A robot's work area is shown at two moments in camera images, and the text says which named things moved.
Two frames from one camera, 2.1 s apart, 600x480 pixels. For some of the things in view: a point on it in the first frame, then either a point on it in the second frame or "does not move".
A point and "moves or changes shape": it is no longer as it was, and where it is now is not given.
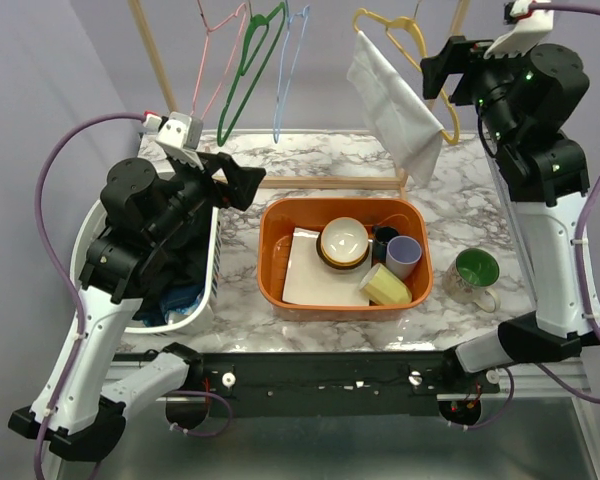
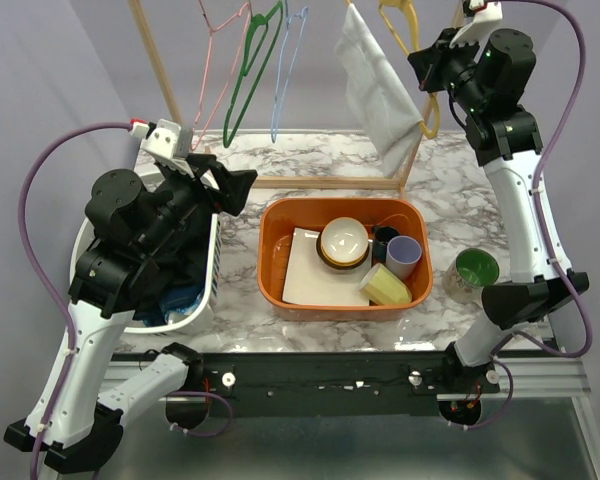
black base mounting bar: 336,384 does not move
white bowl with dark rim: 342,243 does not move
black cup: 381,237 does not move
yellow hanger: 410,21 moves or changes shape
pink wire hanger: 204,54 -> 247,6
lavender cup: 402,254 does not move
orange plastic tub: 281,216 does not move
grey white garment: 400,109 moves or changes shape
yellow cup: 383,286 does not move
